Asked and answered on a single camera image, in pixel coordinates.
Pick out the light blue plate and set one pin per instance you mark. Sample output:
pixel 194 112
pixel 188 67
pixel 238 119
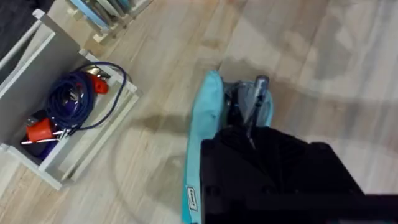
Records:
pixel 88 12

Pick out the translucent grey-blue pen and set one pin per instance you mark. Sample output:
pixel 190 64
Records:
pixel 258 93

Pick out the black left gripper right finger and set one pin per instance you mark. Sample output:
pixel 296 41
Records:
pixel 298 168

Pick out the pale wooden peg rack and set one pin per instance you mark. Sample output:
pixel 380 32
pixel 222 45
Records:
pixel 109 29

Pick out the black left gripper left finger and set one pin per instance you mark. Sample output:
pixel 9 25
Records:
pixel 230 161

